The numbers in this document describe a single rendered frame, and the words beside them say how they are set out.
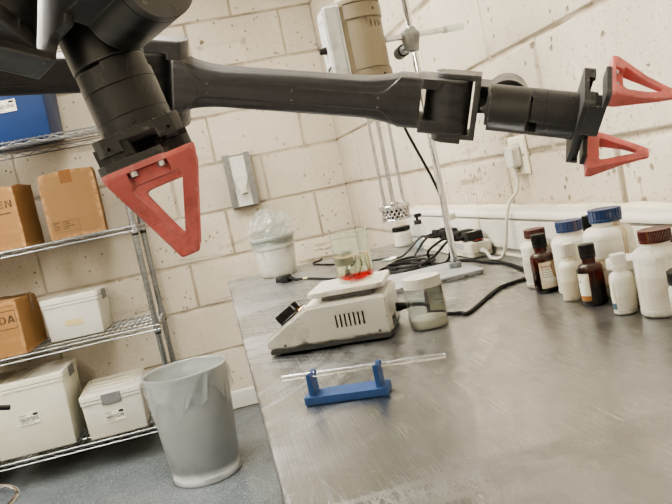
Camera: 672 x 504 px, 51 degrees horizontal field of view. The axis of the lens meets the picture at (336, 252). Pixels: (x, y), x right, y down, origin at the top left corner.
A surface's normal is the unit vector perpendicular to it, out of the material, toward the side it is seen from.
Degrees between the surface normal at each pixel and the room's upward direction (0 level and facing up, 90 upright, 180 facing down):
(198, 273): 90
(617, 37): 90
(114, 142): 90
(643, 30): 90
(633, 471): 0
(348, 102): 106
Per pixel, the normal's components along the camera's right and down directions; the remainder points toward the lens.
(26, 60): 0.05, 0.98
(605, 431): -0.20, -0.97
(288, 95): -0.10, 0.40
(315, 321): -0.17, 0.13
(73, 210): 0.27, 0.03
